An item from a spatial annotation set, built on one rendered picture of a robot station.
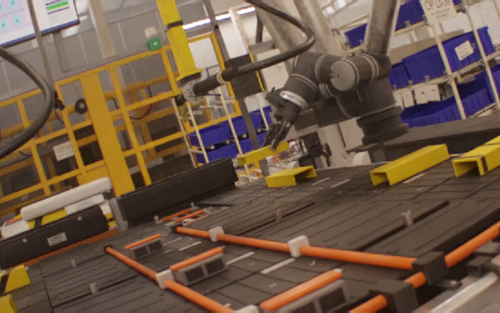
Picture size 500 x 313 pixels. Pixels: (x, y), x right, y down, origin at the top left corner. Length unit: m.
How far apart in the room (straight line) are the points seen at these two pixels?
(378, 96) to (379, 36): 0.77
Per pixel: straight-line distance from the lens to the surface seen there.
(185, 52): 2.24
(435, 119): 3.94
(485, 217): 0.76
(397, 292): 0.59
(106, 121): 11.54
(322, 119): 3.02
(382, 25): 2.13
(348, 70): 2.04
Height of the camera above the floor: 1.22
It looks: 4 degrees down
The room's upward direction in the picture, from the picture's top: 19 degrees counter-clockwise
